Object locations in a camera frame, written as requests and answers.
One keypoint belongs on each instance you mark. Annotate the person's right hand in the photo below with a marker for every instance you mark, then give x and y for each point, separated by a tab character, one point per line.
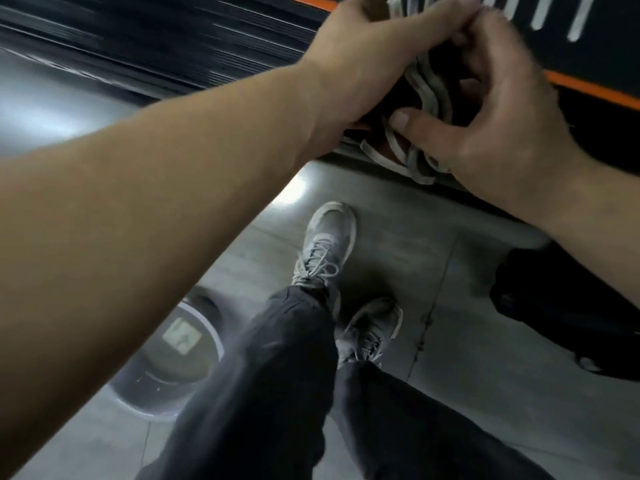
505	124

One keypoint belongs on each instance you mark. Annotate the person's left hand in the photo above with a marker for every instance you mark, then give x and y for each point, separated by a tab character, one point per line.
355	64

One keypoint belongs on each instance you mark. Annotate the person's left fingers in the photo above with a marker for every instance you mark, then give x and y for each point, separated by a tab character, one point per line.
435	19

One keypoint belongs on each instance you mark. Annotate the person's right thumb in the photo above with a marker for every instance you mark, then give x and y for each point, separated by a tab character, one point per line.
425	129

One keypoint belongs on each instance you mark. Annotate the person's left forearm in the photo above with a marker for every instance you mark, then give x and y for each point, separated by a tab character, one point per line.
150	219

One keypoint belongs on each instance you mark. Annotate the person's right forearm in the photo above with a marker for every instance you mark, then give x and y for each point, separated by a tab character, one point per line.
600	214

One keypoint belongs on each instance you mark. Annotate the grey sneaker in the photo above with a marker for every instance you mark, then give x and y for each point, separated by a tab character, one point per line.
370	329
327	244

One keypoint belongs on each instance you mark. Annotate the black board with orange stripe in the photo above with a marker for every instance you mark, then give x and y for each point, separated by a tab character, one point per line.
590	64

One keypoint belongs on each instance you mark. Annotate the black bag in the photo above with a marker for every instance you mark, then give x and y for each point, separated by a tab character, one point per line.
560	304

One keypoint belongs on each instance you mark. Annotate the black ridged panel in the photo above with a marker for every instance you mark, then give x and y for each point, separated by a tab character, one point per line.
165	39

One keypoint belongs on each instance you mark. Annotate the person's right leg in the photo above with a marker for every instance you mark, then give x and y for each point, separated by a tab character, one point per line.
415	429

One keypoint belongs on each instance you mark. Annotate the person's leg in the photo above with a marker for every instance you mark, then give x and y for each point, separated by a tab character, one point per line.
260	384
415	429

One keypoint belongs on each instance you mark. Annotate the person's left leg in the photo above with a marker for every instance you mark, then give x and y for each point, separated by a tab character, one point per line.
260	384

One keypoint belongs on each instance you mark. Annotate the round grey floor device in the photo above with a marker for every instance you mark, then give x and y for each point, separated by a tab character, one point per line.
165	354

